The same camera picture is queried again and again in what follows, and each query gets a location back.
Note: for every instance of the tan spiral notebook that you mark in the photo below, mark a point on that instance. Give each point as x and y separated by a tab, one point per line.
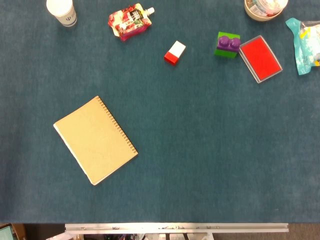
96	141

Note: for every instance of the blue table cloth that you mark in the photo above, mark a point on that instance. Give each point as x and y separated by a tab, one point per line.
175	150

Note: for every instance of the red and white block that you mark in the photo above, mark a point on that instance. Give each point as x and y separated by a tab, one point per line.
175	53

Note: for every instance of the green toy brick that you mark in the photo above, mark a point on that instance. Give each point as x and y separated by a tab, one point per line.
223	51

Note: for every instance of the purple toy brick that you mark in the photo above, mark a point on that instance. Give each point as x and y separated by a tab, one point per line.
228	44

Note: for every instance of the red spouted drink pouch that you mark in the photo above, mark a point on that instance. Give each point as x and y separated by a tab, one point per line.
130	22

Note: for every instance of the red ink pad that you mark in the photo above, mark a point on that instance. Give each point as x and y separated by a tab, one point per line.
260	59

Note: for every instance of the white paper cup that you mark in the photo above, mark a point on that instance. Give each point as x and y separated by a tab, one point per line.
63	12

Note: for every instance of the beige round bowl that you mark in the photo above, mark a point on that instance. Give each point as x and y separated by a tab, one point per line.
260	13

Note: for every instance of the clear plastic container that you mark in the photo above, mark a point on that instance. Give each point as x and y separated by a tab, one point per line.
271	4

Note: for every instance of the teal plastic snack bag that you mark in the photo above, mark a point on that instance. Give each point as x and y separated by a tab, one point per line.
303	46

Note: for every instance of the green-screen device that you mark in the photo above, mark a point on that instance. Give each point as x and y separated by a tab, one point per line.
6	232

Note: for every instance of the aluminium frame rail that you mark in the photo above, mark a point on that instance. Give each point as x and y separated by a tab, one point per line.
175	228

